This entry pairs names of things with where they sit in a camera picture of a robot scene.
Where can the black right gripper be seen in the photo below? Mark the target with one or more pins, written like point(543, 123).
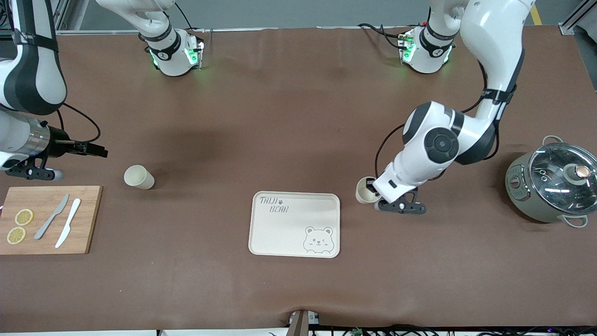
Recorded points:
point(59, 142)

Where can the white IKEA cup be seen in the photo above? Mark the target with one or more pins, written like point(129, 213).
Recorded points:
point(137, 177)
point(361, 193)

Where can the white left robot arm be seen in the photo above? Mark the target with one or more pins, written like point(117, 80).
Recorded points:
point(443, 144)

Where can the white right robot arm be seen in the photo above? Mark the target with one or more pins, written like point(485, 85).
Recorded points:
point(32, 70)

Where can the cream tray with bear print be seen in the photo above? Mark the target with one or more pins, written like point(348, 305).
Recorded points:
point(284, 231)

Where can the wooden cutting board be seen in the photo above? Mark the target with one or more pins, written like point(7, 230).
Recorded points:
point(88, 219)

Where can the white plastic knife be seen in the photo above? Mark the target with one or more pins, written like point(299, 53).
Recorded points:
point(69, 221)

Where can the grey plastic knife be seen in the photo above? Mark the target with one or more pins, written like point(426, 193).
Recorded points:
point(50, 218)

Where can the yellow lemon slice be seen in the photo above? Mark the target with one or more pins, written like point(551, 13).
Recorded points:
point(16, 235)
point(24, 217)

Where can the green cooking pot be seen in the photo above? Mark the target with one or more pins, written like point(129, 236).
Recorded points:
point(524, 200)

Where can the glass pot lid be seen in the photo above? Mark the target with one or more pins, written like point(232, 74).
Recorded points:
point(555, 182)

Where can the aluminium frame profile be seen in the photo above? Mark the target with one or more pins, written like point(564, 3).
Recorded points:
point(578, 16)
point(63, 16)

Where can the metal bracket at table edge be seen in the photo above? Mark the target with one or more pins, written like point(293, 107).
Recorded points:
point(301, 323)

